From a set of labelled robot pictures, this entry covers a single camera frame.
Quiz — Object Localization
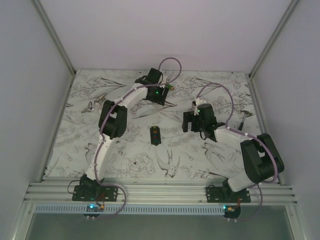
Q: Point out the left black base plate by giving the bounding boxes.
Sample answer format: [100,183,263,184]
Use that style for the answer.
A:
[72,185,118,202]

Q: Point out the silver white small tool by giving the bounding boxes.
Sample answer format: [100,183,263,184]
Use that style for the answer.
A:
[81,93,106,113]

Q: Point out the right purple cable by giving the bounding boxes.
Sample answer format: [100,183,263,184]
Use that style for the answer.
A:
[196,82,278,186]

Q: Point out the aluminium rail frame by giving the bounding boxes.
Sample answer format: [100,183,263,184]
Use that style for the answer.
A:
[24,177,298,206]

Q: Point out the floral patterned mat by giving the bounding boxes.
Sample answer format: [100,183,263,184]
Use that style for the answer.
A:
[45,70,261,179]

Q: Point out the black fuse box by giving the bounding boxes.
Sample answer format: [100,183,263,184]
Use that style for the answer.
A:
[149,126,162,146]

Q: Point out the white slotted cable duct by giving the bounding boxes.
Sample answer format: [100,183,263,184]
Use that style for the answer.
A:
[34,204,224,216]

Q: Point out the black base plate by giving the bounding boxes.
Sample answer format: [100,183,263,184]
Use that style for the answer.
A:
[72,185,118,202]
[205,185,251,204]

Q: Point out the right controller board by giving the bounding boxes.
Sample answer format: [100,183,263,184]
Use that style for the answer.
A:
[223,205,241,223]

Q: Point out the left frame post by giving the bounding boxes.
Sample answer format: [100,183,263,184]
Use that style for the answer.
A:
[30,0,77,76]

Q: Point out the green toy tool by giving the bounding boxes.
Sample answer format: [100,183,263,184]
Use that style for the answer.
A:
[165,84,175,91]

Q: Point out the controller board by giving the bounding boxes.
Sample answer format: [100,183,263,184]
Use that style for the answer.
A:
[83,203,105,221]
[223,205,241,223]

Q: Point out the small hammer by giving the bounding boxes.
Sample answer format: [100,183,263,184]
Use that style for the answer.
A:
[238,110,253,131]

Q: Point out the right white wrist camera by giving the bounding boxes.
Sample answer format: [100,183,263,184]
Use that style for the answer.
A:
[192,98,207,116]

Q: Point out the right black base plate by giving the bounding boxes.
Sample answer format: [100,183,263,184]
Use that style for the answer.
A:
[205,185,251,204]

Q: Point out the frame post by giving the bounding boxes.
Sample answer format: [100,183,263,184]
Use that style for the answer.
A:
[30,0,77,76]
[248,0,301,77]

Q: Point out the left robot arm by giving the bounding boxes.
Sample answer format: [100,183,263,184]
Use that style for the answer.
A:
[80,68,169,201]

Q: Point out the right frame post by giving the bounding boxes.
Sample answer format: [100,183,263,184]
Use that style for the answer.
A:
[248,0,301,77]

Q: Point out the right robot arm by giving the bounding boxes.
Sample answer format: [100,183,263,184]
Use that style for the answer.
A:
[182,103,285,203]

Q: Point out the left controller board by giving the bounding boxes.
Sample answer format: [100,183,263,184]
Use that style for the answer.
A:
[83,203,105,221]

